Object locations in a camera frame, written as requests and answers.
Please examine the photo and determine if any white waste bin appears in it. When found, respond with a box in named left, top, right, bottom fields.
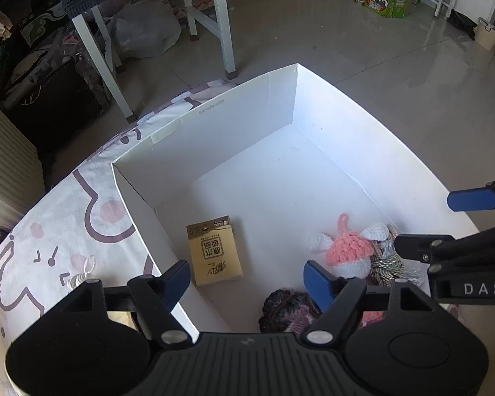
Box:
left=474, top=17, right=495, bottom=50

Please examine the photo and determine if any white cardboard box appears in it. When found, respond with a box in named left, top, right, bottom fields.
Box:
left=111, top=63, right=481, bottom=333

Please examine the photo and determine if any pink crochet charm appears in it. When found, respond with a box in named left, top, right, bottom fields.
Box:
left=357, top=309, right=386, bottom=331

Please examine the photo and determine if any white hard-shell suitcase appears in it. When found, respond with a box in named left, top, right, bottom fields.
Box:
left=0, top=91, right=46, bottom=223

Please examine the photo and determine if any translucent plastic bag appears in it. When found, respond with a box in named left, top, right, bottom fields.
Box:
left=109, top=0, right=182, bottom=59

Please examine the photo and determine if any blue grey rope tassel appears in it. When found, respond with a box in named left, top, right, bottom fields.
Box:
left=369, top=225, right=423, bottom=287

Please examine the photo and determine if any white metal frame stool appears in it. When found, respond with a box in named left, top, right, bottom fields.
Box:
left=72, top=0, right=237, bottom=123

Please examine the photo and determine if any black box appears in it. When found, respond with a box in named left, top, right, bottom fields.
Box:
left=0, top=55, right=108, bottom=153

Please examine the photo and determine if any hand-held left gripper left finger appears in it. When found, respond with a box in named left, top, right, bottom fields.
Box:
left=70, top=260, right=199, bottom=345

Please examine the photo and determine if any cartoon printed blanket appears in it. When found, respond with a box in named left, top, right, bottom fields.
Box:
left=0, top=80, right=240, bottom=339

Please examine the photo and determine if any small yellow pack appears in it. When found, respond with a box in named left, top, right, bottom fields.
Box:
left=186, top=215, right=244, bottom=287

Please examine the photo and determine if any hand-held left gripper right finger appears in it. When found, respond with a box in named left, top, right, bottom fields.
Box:
left=300, top=260, right=438, bottom=344

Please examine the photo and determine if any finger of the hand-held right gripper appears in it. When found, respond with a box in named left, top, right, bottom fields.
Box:
left=394, top=222, right=495, bottom=274
left=446, top=171, right=495, bottom=212

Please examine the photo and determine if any pink white crochet doll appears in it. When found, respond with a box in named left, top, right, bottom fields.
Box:
left=305, top=213, right=390, bottom=279

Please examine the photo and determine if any dark crochet piece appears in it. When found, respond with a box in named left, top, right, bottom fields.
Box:
left=259, top=290, right=324, bottom=333

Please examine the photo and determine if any white keychain charm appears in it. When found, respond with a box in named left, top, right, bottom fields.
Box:
left=68, top=255, right=97, bottom=289

